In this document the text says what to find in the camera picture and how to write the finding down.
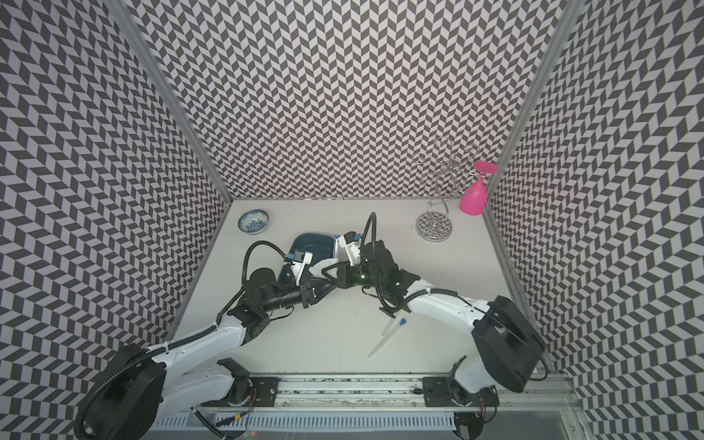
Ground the chrome wire glass rack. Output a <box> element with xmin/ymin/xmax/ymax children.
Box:
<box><xmin>415</xmin><ymin>137</ymin><xmax>476</xmax><ymax>243</ymax></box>

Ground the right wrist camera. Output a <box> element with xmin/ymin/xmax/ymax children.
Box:
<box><xmin>335</xmin><ymin>231</ymin><xmax>362</xmax><ymax>266</ymax></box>

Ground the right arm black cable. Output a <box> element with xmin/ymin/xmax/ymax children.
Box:
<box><xmin>360</xmin><ymin>212</ymin><xmax>379</xmax><ymax>265</ymax></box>

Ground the teal plastic tray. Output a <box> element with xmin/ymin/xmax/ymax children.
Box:
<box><xmin>278</xmin><ymin>233</ymin><xmax>338</xmax><ymax>287</ymax></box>

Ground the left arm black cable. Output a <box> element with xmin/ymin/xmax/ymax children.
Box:
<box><xmin>213</xmin><ymin>239</ymin><xmax>290</xmax><ymax>326</ymax></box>

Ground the pink plastic wine glass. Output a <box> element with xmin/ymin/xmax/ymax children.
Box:
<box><xmin>459</xmin><ymin>161</ymin><xmax>499</xmax><ymax>216</ymax></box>

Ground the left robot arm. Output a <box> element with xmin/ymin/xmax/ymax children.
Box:
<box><xmin>73</xmin><ymin>268</ymin><xmax>338</xmax><ymax>439</ymax></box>

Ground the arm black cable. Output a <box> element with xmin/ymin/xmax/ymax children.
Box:
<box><xmin>213</xmin><ymin>239</ymin><xmax>290</xmax><ymax>326</ymax></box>
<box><xmin>360</xmin><ymin>212</ymin><xmax>379</xmax><ymax>265</ymax></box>

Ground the blue white ceramic bowl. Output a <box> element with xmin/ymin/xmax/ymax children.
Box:
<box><xmin>238</xmin><ymin>209</ymin><xmax>270</xmax><ymax>235</ymax></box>

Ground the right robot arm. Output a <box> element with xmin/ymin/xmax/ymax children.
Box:
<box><xmin>311</xmin><ymin>240</ymin><xmax>546</xmax><ymax>406</ymax></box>

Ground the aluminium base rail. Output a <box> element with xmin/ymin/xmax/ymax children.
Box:
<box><xmin>150</xmin><ymin>374</ymin><xmax>594</xmax><ymax>439</ymax></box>

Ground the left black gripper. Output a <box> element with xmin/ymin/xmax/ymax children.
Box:
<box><xmin>261</xmin><ymin>275</ymin><xmax>336</xmax><ymax>313</ymax></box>

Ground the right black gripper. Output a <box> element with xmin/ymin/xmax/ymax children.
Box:
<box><xmin>321</xmin><ymin>260</ymin><xmax>384</xmax><ymax>291</ymax></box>

